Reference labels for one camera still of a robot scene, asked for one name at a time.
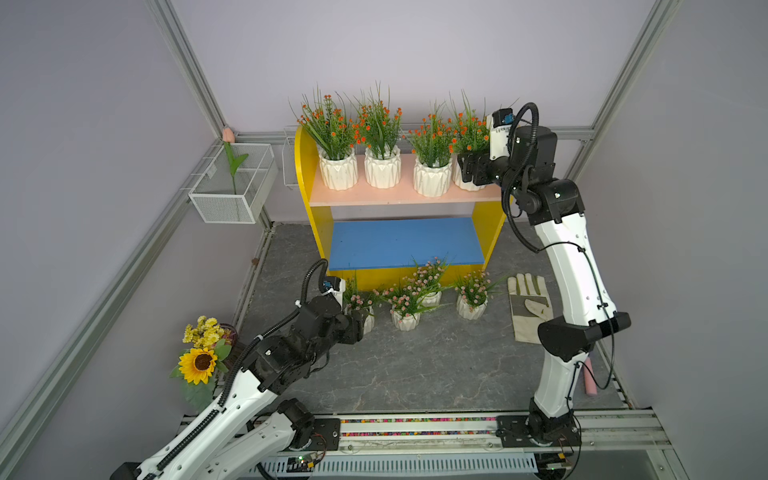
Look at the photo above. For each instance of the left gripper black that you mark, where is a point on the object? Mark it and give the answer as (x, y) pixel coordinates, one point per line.
(353, 327)

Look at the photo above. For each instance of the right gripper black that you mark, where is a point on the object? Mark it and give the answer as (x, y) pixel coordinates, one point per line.
(473, 165)

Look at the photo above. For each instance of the pink plant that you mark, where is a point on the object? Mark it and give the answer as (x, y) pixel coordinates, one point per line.
(473, 293)
(409, 300)
(426, 282)
(361, 302)

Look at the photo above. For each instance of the orange plant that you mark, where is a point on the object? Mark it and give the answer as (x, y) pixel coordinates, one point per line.
(379, 126)
(324, 117)
(431, 144)
(471, 138)

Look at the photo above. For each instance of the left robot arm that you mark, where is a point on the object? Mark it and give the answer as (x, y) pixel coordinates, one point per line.
(211, 447)

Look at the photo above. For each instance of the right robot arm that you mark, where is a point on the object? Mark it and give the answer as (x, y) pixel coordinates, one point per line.
(521, 162)

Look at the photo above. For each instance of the yellow rack pink blue shelves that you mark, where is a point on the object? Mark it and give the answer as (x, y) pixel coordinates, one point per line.
(378, 236)

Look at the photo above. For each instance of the beige gardening glove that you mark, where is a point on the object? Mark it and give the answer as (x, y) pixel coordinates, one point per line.
(530, 305)

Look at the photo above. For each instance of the yellow sunflower bouquet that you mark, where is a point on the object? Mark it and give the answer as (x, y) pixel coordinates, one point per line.
(202, 365)

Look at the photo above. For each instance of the white mesh hanging basket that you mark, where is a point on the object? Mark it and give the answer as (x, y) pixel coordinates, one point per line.
(212, 193)

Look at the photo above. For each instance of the pink artificial tulip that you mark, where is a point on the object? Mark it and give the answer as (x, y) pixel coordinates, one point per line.
(234, 160)

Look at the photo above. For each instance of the purple garden trowel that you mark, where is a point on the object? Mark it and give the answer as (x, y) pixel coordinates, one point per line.
(590, 385)

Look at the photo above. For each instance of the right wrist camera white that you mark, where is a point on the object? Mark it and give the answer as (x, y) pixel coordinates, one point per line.
(499, 124)

